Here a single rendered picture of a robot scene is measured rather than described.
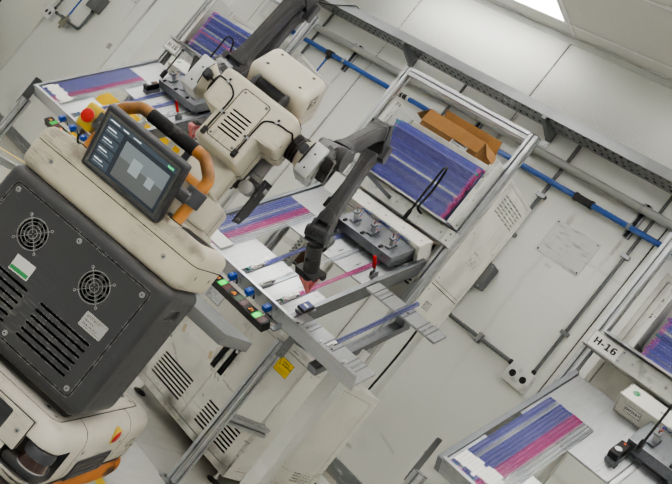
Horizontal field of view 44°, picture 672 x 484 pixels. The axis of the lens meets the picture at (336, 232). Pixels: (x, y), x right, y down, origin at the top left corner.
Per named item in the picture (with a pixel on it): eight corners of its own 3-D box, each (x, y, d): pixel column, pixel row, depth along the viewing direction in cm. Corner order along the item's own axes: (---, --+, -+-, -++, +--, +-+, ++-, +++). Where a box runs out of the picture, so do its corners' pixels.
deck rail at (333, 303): (286, 331, 304) (288, 318, 300) (283, 328, 305) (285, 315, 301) (424, 272, 346) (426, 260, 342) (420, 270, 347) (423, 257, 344)
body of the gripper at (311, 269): (308, 264, 298) (310, 246, 294) (326, 278, 292) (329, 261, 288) (294, 269, 294) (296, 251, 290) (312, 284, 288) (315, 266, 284)
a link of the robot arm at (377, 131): (376, 110, 293) (401, 122, 291) (365, 145, 300) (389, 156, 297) (315, 139, 256) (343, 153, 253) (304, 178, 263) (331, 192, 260)
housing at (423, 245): (413, 274, 345) (419, 246, 337) (337, 217, 374) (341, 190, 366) (426, 269, 350) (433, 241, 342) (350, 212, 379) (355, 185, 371)
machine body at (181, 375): (212, 489, 324) (312, 363, 326) (123, 380, 365) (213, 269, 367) (294, 509, 376) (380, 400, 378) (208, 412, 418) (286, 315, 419)
